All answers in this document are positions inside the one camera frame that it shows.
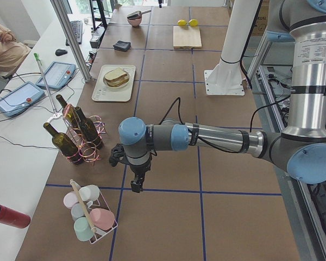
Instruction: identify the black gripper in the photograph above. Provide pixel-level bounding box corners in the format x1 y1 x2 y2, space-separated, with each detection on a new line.
130 161 151 192

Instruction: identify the bread slice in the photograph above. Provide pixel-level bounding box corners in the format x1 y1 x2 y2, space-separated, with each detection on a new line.
103 67 129 83
104 78 129 88

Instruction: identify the white round plate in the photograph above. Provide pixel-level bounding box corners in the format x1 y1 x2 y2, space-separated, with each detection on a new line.
103 68 129 88

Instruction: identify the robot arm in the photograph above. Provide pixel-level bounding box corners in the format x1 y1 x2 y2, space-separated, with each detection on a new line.
118 1 326 192

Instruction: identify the cream bear tray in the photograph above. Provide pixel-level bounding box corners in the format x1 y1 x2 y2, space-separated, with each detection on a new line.
92 65 136 102

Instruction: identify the white cup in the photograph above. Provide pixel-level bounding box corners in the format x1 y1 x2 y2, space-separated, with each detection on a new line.
79 184 100 202

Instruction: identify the grey blue cup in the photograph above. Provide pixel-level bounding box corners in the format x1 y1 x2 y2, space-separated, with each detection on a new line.
71 203 85 221

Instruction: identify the light pink cup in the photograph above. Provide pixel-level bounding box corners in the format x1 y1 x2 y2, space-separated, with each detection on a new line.
63 191 79 209

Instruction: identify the dark wine bottle upper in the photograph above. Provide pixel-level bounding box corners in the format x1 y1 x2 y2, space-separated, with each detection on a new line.
75 107 104 149

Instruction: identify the dark wine bottle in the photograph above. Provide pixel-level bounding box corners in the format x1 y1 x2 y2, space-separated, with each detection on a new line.
56 94 82 135
43 122 84 165
75 107 104 149

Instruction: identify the dark wine bottle lower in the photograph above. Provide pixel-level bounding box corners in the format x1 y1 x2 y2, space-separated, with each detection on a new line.
43 122 84 165

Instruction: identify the white stand with rod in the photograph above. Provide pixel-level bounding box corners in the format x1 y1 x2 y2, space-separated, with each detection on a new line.
34 53 62 123

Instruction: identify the blue teach pendant far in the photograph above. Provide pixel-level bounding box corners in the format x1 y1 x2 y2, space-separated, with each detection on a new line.
44 61 76 91

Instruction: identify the blue teach pendant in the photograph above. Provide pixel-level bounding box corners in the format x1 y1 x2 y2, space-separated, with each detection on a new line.
44 61 76 91
0 82 45 117

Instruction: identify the grey folded cloth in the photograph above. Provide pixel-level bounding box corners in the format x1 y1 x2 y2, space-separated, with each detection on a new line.
113 40 131 52

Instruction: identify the red cylinder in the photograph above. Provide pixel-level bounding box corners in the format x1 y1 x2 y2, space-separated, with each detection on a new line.
0 204 31 228

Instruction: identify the blue teach pendant near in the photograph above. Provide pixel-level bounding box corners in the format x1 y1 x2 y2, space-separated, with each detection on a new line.
0 82 45 117

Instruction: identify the black computer mouse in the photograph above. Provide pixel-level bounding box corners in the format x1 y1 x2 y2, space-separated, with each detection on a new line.
55 48 68 57

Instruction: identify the wooden cutting board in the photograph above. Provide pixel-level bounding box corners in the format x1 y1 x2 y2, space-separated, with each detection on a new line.
173 26 202 49

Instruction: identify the pink bowl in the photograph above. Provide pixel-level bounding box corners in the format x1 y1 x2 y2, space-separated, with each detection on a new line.
127 16 142 27

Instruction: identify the yellow lemon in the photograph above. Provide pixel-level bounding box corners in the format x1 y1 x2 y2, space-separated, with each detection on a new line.
189 19 199 27
177 19 187 27

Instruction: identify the black keyboard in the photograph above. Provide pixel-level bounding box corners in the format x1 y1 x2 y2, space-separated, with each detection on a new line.
69 20 83 45

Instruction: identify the metal scoop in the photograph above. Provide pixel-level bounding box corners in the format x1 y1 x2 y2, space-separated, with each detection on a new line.
127 10 151 20

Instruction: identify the person in beige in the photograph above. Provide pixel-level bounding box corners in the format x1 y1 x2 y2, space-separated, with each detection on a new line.
0 24 31 76

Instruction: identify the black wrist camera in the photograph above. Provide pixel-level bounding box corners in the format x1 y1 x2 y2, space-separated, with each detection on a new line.
109 144 129 167

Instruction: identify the white wire cup rack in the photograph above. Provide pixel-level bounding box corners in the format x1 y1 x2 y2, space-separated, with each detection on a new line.
70 180 118 244

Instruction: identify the copper wire bottle rack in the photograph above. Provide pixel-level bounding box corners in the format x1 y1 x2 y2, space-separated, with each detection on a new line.
63 118 101 165

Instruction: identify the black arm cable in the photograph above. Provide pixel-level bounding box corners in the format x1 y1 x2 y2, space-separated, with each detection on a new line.
159 97 250 154

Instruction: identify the aluminium frame post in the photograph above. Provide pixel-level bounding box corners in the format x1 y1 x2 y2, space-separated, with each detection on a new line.
50 0 91 83

